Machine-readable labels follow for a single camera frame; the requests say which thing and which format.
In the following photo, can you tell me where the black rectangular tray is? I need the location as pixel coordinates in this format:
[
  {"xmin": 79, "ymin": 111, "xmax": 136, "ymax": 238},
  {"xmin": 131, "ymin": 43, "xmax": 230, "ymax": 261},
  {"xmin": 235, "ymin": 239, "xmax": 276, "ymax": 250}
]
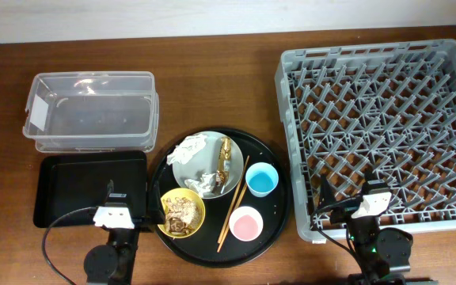
[{"xmin": 33, "ymin": 150, "xmax": 147, "ymax": 228}]

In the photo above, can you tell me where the pink cup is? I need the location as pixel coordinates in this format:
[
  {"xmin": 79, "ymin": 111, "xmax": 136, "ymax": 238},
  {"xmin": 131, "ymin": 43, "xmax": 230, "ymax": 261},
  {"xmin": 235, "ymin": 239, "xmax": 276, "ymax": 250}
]
[{"xmin": 229, "ymin": 206, "xmax": 264, "ymax": 241}]

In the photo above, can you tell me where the grey plate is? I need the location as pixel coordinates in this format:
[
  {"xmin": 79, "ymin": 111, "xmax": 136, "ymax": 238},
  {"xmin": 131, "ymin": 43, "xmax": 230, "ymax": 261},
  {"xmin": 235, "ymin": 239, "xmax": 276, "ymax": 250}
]
[{"xmin": 171, "ymin": 131, "xmax": 244, "ymax": 200}]

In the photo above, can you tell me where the blue cup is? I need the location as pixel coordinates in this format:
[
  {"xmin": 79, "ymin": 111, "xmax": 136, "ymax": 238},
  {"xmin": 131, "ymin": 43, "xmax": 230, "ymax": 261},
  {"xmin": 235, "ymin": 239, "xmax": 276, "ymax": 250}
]
[{"xmin": 245, "ymin": 162, "xmax": 279, "ymax": 198}]

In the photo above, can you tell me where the gold snack wrapper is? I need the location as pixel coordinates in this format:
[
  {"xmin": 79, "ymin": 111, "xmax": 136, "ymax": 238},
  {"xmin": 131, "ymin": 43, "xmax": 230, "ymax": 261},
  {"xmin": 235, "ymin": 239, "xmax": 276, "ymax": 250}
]
[{"xmin": 212, "ymin": 136, "xmax": 231, "ymax": 195}]

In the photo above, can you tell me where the clear plastic bin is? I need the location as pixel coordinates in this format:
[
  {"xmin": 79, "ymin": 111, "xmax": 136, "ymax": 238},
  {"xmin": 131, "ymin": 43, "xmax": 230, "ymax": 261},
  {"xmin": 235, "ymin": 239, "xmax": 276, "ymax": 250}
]
[{"xmin": 22, "ymin": 71, "xmax": 159, "ymax": 153}]

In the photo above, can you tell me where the food scraps pile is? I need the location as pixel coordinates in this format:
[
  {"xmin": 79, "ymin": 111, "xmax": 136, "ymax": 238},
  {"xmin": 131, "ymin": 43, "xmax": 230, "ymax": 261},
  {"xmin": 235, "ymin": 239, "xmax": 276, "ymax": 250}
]
[{"xmin": 163, "ymin": 197, "xmax": 203, "ymax": 238}]

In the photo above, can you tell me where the yellow bowl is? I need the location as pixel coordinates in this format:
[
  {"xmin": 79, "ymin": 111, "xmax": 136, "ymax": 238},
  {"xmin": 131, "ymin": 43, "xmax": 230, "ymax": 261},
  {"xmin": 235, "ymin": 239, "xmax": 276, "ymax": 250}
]
[{"xmin": 158, "ymin": 188, "xmax": 206, "ymax": 239}]

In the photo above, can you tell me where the large white napkin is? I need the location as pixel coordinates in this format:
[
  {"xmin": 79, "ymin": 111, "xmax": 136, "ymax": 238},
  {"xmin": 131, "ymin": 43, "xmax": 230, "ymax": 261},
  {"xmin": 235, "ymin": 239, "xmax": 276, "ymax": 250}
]
[{"xmin": 166, "ymin": 134, "xmax": 207, "ymax": 165}]

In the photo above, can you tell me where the grey dishwasher rack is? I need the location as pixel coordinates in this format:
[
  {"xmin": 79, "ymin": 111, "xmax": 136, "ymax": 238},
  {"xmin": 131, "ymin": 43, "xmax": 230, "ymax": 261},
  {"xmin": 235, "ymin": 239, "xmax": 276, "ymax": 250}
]
[{"xmin": 275, "ymin": 39, "xmax": 456, "ymax": 243}]

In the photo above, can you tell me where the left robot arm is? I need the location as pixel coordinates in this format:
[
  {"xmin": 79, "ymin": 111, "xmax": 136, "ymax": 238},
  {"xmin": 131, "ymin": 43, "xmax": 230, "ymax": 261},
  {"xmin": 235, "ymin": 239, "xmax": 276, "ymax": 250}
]
[{"xmin": 84, "ymin": 181, "xmax": 165, "ymax": 285}]

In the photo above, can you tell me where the small white napkin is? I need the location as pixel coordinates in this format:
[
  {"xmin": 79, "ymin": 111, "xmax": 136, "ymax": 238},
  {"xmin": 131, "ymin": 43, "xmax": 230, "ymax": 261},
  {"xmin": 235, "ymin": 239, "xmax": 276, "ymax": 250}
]
[{"xmin": 184, "ymin": 173, "xmax": 217, "ymax": 198}]

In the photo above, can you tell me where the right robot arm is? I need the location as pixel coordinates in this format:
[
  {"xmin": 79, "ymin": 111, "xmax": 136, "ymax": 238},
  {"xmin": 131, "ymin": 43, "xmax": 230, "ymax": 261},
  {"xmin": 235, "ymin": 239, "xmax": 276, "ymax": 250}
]
[{"xmin": 313, "ymin": 170, "xmax": 413, "ymax": 285}]

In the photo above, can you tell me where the round black serving tray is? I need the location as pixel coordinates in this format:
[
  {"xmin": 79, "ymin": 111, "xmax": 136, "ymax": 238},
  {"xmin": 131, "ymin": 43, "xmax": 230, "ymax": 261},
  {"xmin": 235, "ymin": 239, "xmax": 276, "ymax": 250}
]
[{"xmin": 157, "ymin": 127, "xmax": 293, "ymax": 268}]

